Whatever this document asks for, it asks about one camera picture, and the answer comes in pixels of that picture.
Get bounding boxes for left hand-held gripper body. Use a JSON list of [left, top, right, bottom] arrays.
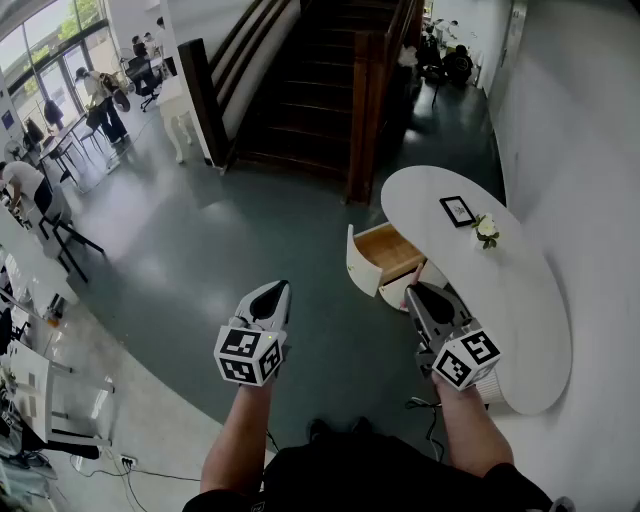
[[213, 309, 292, 389]]

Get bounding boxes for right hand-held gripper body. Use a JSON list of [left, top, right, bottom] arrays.
[[413, 323, 502, 391]]

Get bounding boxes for large white wood-lined drawer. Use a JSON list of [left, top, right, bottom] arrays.
[[346, 222, 429, 297]]

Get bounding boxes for person's left forearm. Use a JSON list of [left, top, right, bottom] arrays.
[[199, 382, 275, 496]]

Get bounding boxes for person's right forearm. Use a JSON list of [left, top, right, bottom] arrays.
[[430, 372, 516, 479]]

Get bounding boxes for white curved console table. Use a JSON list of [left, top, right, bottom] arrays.
[[379, 164, 574, 416]]

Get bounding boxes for white flowers in white pot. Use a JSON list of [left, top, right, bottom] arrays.
[[469, 213, 501, 251]]

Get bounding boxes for person's left shoe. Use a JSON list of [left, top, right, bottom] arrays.
[[305, 417, 331, 444]]

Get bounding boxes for person's black clothing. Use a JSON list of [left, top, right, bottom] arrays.
[[182, 432, 576, 512]]

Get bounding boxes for dark wooden staircase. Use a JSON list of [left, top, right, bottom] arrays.
[[177, 0, 426, 206]]

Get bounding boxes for white framed side table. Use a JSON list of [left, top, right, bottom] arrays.
[[8, 343, 117, 450]]

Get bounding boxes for grey chair with black legs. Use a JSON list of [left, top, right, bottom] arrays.
[[32, 177, 107, 285]]

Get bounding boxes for white table with curved legs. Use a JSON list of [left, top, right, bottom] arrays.
[[156, 74, 196, 165]]

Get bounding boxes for long white desk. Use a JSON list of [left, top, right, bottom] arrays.
[[0, 204, 81, 321]]

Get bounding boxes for dark dining chair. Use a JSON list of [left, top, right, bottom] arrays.
[[77, 107, 109, 151]]

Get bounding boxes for dark dining table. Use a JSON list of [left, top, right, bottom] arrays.
[[38, 113, 91, 192]]

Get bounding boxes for black office chair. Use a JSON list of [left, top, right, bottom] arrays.
[[123, 54, 162, 113]]

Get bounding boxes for grey door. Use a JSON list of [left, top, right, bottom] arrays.
[[501, 0, 530, 69]]

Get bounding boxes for glass entrance doors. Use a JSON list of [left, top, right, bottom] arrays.
[[0, 0, 111, 126]]

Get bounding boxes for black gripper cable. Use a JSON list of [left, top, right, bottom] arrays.
[[404, 396, 447, 464]]

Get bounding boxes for black picture frame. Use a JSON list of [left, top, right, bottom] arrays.
[[438, 195, 477, 230]]

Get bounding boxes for black floor cable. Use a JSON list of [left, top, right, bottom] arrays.
[[69, 449, 202, 512]]

